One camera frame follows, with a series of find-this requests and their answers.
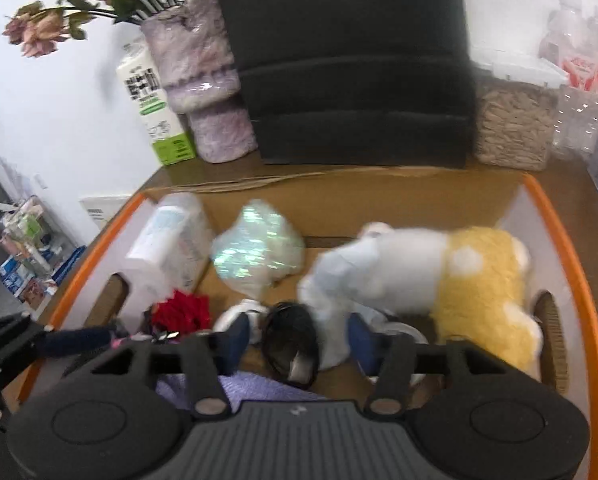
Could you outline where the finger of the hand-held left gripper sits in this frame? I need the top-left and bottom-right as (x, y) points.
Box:
(31, 324), (130, 360)

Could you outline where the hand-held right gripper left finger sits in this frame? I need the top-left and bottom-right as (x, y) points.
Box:
(91, 317), (252, 418)

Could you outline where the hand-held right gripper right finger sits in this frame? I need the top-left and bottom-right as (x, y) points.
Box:
(348, 312), (507, 418)

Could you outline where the white round case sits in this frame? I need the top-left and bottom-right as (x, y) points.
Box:
(214, 299), (265, 346)

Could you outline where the black round object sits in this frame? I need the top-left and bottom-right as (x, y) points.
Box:
(260, 301), (321, 390)

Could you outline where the purple cloth pouch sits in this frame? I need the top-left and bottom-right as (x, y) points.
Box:
(155, 370), (325, 403)

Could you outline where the red artificial rose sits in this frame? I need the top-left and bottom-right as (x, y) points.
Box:
(151, 290), (214, 333)

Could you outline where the red cardboard box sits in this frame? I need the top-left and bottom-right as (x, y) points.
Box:
(16, 167), (598, 480)

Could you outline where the white and yellow plush toy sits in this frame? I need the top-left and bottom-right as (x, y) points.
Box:
(297, 222), (545, 376)

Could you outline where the iridescent plastic bag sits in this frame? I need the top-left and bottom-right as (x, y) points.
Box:
(211, 200), (306, 301)

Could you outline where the cluttered storage shelf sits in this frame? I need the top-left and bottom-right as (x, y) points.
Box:
(0, 195), (87, 306)

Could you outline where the white green milk carton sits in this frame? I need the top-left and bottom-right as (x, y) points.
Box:
(116, 40), (197, 167)

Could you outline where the purple wrapped vase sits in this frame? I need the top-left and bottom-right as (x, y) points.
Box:
(140, 0), (259, 163)

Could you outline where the clear seed container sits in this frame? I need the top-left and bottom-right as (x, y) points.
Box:
(472, 60), (565, 171)

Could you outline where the black paper bag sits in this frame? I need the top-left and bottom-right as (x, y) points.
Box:
(209, 0), (476, 170)

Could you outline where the pack of water bottles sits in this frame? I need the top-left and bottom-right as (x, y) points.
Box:
(539, 0), (598, 98)

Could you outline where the white wall panel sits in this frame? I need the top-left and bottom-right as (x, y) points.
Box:
(79, 194), (134, 233)

